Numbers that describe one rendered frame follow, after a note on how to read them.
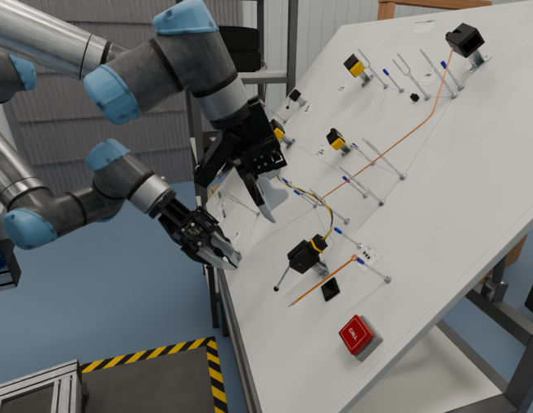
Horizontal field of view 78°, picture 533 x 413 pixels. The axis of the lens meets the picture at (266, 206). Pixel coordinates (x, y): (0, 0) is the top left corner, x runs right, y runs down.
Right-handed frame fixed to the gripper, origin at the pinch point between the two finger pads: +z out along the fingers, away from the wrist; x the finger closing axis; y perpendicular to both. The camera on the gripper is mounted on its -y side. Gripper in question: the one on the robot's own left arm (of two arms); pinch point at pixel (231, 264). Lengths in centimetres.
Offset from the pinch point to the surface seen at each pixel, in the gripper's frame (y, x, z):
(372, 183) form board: 9.3, 34.7, 13.3
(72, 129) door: -308, 61, -163
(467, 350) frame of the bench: 0, 24, 68
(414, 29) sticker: 8, 87, -1
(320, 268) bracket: 4.5, 11.4, 15.9
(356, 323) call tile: 19.2, 2.5, 20.5
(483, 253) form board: 34.8, 19.8, 23.7
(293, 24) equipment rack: -40, 105, -35
